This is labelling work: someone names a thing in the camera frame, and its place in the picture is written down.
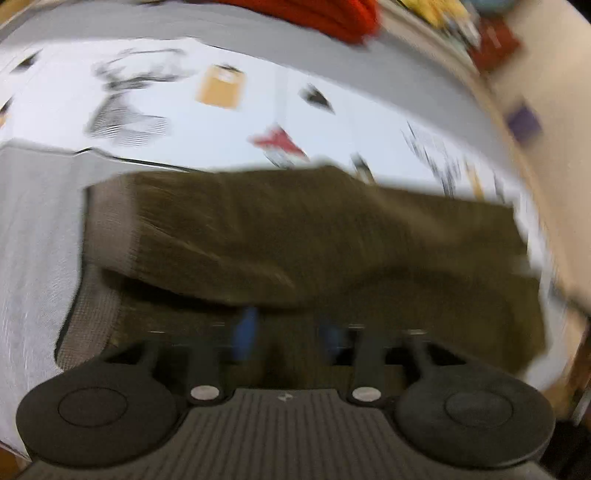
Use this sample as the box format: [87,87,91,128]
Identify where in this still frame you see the wooden bed frame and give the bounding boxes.
[379,0,591,416]

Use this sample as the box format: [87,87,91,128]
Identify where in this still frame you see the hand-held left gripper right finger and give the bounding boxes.
[318,322,446,408]

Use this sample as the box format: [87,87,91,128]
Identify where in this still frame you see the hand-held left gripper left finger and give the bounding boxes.
[124,307,260,408]

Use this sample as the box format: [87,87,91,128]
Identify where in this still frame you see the purple board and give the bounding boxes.
[505,104,544,145]

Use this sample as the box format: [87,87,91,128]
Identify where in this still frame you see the olive corduroy pants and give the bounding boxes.
[55,165,549,376]

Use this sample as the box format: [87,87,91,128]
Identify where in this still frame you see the red folded blanket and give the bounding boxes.
[212,0,382,45]

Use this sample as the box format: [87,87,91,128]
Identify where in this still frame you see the red cushion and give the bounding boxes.
[468,18,521,71]

